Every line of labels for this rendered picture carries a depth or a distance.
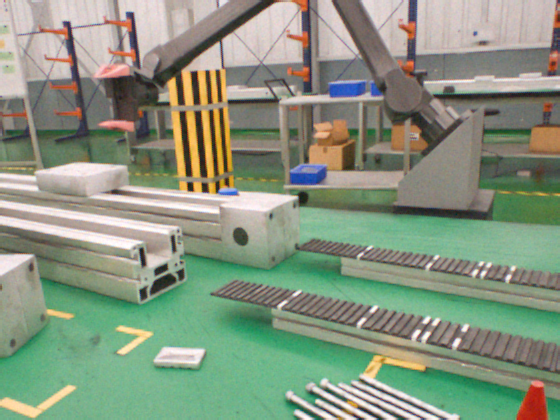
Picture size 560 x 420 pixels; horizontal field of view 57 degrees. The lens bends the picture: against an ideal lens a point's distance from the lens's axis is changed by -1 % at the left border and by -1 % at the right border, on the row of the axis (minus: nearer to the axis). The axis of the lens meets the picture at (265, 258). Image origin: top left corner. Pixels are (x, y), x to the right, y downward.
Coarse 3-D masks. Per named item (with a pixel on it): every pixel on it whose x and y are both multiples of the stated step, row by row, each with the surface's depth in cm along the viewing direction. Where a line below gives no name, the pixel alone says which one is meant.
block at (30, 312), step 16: (0, 256) 65; (16, 256) 64; (32, 256) 64; (0, 272) 59; (16, 272) 61; (32, 272) 64; (0, 288) 59; (16, 288) 61; (32, 288) 64; (0, 304) 58; (16, 304) 61; (32, 304) 64; (0, 320) 58; (16, 320) 61; (32, 320) 64; (48, 320) 68; (0, 336) 59; (16, 336) 61; (32, 336) 64; (0, 352) 60
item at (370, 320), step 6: (378, 306) 59; (372, 312) 58; (378, 312) 58; (384, 312) 58; (366, 318) 56; (372, 318) 57; (378, 318) 56; (360, 324) 55; (366, 324) 55; (372, 324) 55
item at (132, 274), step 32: (0, 224) 85; (32, 224) 83; (64, 224) 88; (96, 224) 83; (128, 224) 79; (64, 256) 78; (96, 256) 73; (128, 256) 69; (160, 256) 76; (96, 288) 76; (128, 288) 71; (160, 288) 75
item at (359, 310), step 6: (354, 306) 59; (360, 306) 60; (366, 306) 59; (348, 312) 58; (354, 312) 58; (360, 312) 58; (366, 312) 58; (342, 318) 57; (348, 318) 57; (354, 318) 57; (360, 318) 57; (342, 324) 56; (348, 324) 56; (354, 324) 56
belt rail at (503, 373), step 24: (288, 312) 61; (312, 336) 60; (336, 336) 58; (360, 336) 57; (384, 336) 55; (408, 360) 54; (432, 360) 52; (456, 360) 52; (480, 360) 50; (504, 384) 49; (528, 384) 48; (552, 384) 47
